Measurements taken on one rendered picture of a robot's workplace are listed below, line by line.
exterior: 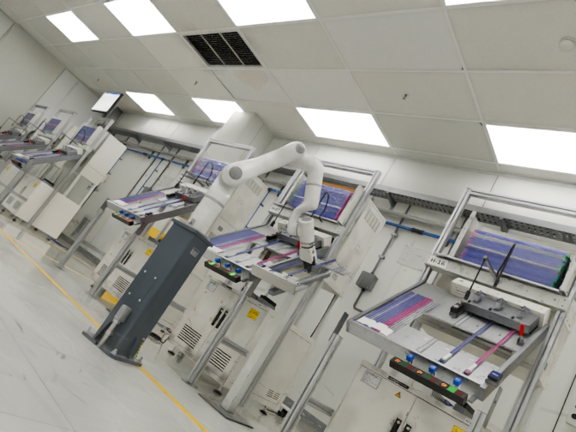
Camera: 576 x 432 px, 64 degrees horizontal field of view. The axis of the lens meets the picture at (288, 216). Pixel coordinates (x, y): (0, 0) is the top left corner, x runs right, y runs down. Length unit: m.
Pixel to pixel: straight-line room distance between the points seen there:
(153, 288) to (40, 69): 9.24
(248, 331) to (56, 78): 9.04
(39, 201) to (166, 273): 4.93
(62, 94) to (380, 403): 9.98
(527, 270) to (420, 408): 0.92
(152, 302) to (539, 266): 1.98
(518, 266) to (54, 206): 6.01
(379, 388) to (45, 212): 5.62
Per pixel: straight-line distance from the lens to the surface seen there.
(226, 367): 3.10
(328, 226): 3.36
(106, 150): 7.32
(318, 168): 2.65
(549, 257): 2.76
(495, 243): 2.84
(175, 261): 2.35
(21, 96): 11.17
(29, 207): 7.13
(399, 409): 2.48
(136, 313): 2.36
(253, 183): 4.59
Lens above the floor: 0.43
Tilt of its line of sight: 14 degrees up
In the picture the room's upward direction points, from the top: 32 degrees clockwise
